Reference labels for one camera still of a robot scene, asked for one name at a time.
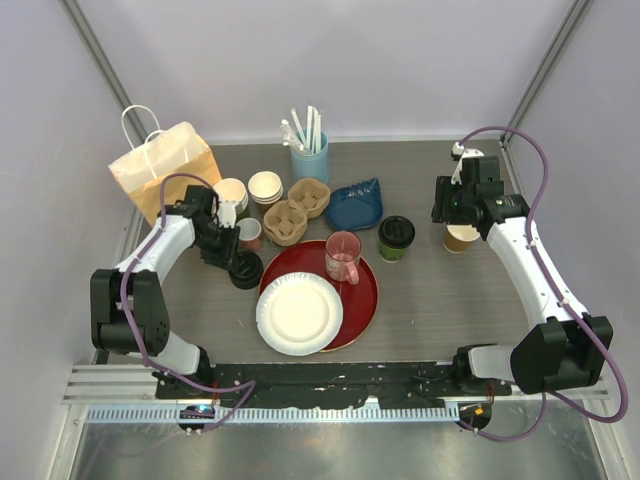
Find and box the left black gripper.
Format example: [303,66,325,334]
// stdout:
[194,222,240,272]

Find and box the black coffee lid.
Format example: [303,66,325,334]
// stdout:
[378,215,416,249]

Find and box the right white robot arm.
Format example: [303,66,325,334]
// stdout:
[431,149,613,395]

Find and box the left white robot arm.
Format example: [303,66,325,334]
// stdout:
[90,185,239,399]

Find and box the green paper cup stack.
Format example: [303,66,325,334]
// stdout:
[214,178,249,220]

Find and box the front cardboard cup carrier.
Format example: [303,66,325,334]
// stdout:
[263,200,308,247]

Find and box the cardboard cup carrier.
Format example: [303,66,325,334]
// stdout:
[263,200,308,247]
[287,177,331,219]

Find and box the brown paper cup stack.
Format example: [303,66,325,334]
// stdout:
[248,171,283,214]

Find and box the blue plastic dish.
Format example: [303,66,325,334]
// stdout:
[325,177,384,231]

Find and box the white paper plate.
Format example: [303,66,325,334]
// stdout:
[255,272,344,357]

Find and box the brown paper bag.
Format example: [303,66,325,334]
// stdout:
[109,121,222,225]

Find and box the back cardboard cup carrier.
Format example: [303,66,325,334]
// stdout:
[287,177,331,219]

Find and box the pink glass mug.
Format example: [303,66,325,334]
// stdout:
[325,231,362,285]

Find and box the blue straw holder cup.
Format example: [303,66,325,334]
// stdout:
[290,132,329,184]

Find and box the red round tray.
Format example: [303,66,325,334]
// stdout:
[259,240,379,352]

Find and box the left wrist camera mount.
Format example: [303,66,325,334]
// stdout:
[216,200,241,228]

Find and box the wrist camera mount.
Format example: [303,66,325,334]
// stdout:
[451,142,484,185]
[216,200,241,228]

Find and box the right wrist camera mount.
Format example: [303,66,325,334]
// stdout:
[451,142,484,185]

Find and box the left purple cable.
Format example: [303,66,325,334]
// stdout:
[119,172,257,435]

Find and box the purple cable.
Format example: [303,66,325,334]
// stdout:
[457,125,629,441]
[119,172,257,435]

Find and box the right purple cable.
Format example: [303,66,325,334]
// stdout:
[457,125,629,441]

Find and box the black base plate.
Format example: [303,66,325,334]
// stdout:
[154,360,514,409]

